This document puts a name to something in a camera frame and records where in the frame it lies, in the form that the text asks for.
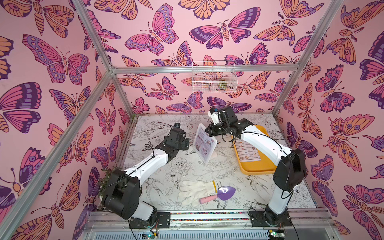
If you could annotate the dim sum menu sheet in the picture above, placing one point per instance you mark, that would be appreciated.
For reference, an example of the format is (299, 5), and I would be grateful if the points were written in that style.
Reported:
(246, 152)

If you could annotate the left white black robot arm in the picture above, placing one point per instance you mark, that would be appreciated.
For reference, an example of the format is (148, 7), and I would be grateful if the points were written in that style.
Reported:
(122, 192)

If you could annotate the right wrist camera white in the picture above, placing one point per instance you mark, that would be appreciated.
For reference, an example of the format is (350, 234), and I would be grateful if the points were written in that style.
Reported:
(214, 115)

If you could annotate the potted green plant white pot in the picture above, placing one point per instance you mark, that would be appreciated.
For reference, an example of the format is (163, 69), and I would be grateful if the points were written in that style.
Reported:
(104, 182)

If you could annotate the clear acrylic menu holder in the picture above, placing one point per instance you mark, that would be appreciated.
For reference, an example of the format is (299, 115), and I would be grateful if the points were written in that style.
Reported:
(205, 144)

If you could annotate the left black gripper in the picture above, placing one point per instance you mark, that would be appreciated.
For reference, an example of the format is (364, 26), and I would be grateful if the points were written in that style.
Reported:
(184, 144)

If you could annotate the white wire wall basket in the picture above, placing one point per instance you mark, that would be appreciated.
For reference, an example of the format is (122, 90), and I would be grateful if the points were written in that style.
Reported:
(214, 79)

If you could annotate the purple pink garden trowel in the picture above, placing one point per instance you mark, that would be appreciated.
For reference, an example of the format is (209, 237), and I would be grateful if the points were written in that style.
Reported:
(224, 193)

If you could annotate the yellow plastic tray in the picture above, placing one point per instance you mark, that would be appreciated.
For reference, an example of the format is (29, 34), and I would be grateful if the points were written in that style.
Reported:
(255, 162)

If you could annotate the aluminium front rail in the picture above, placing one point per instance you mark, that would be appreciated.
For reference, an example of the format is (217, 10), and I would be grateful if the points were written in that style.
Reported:
(308, 224)

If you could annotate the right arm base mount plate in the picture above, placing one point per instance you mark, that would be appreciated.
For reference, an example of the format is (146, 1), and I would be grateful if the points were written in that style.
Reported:
(258, 218)

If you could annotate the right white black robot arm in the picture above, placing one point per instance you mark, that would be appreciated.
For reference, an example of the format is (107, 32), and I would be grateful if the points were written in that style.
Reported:
(290, 164)

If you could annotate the white work glove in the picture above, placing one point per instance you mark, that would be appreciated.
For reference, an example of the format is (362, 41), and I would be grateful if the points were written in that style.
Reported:
(192, 191)

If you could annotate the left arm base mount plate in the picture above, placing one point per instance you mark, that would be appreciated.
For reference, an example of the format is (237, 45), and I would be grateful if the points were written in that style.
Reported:
(159, 220)

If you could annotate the special menu paper sheet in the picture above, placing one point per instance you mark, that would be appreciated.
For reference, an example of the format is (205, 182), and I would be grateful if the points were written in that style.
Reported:
(204, 144)

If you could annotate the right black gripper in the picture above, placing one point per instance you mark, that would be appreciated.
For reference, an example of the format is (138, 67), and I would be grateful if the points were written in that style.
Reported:
(211, 130)

